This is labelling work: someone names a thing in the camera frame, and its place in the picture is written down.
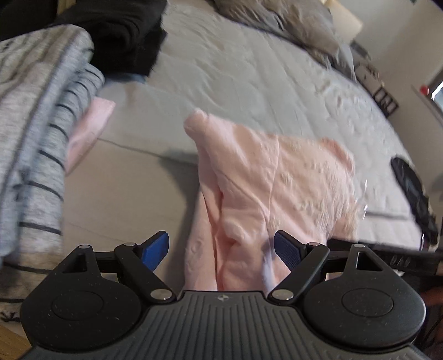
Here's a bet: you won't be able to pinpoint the pink embossed garment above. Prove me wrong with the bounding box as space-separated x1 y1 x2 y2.
184 110 359 292

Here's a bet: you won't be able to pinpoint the grey striped folded clothes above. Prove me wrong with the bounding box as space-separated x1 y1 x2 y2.
1 25 104 322

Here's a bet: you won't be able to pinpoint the folded black clothes pile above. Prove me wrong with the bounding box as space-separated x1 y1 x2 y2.
55 0 168 76

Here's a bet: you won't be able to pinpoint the grey bed sheet mattress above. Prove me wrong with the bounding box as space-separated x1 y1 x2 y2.
63 1 421 290

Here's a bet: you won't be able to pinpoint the small black garment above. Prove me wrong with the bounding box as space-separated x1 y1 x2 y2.
390 156 439 246

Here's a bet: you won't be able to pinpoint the folded light pink cloth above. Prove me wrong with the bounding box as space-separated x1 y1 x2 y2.
65 97 116 176

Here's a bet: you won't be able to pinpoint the red cup on sill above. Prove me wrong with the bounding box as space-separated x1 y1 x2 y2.
420 86 429 96

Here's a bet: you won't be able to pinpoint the grey crumpled duvet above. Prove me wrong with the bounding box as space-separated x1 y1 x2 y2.
214 0 357 81

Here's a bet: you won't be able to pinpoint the cream padded headboard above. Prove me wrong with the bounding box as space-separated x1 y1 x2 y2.
324 0 364 43

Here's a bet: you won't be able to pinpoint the right nightstand dark frame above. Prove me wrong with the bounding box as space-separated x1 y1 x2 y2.
351 40 399 118

